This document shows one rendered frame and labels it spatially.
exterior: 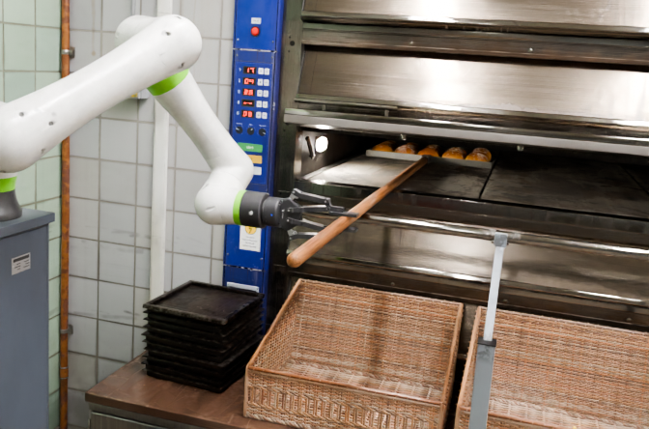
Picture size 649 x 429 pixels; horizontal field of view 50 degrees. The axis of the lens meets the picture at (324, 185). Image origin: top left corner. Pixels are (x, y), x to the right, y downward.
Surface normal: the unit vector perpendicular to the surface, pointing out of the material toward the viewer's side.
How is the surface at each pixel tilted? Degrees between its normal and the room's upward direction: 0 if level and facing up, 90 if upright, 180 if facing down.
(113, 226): 90
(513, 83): 70
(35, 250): 90
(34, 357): 90
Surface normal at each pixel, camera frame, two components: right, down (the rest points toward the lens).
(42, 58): 0.96, 0.11
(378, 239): -0.24, -0.20
